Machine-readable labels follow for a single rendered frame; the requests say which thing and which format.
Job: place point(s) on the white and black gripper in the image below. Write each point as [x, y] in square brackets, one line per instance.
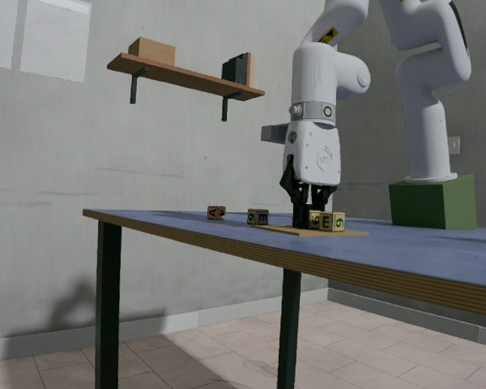
[312, 154]

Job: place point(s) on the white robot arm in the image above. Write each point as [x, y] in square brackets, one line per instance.
[321, 75]

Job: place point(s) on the tan square mat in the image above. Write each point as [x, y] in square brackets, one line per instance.
[288, 229]

